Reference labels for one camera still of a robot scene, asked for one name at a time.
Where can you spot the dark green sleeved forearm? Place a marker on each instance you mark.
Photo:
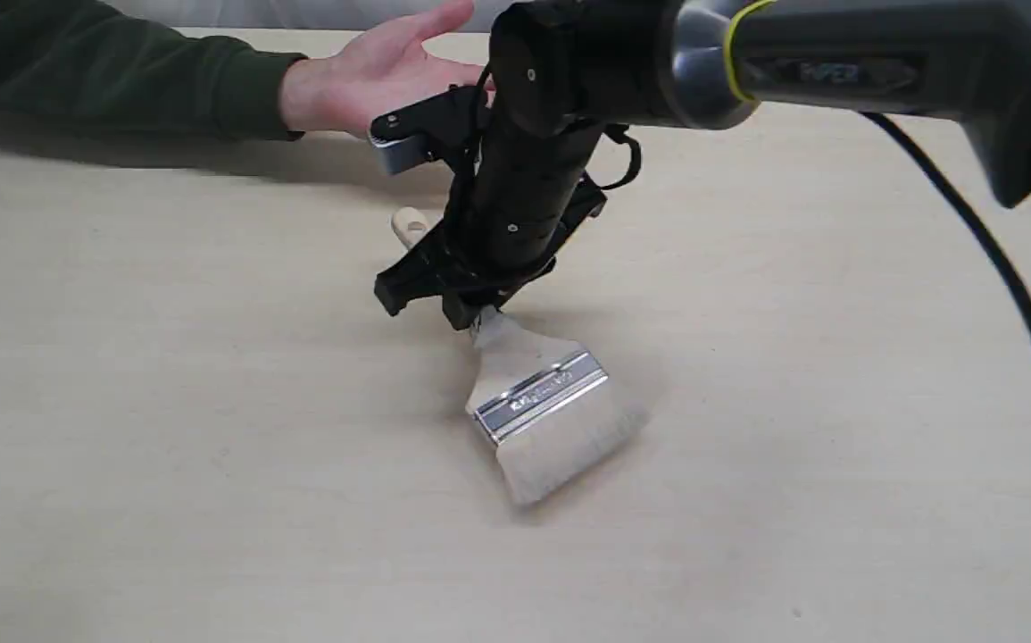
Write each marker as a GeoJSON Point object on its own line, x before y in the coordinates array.
{"type": "Point", "coordinates": [86, 64]}

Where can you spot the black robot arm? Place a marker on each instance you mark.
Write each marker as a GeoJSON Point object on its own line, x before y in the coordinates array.
{"type": "Point", "coordinates": [568, 73]}

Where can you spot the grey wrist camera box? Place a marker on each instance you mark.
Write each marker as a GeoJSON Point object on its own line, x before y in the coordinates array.
{"type": "Point", "coordinates": [436, 129]}

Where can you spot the wide white bristle paintbrush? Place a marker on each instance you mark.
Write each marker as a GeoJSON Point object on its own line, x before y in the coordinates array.
{"type": "Point", "coordinates": [548, 408]}

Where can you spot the person's open bare hand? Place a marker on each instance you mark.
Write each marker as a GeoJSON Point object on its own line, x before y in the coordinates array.
{"type": "Point", "coordinates": [384, 69]}

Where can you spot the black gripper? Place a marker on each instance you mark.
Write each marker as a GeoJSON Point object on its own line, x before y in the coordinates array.
{"type": "Point", "coordinates": [516, 199]}

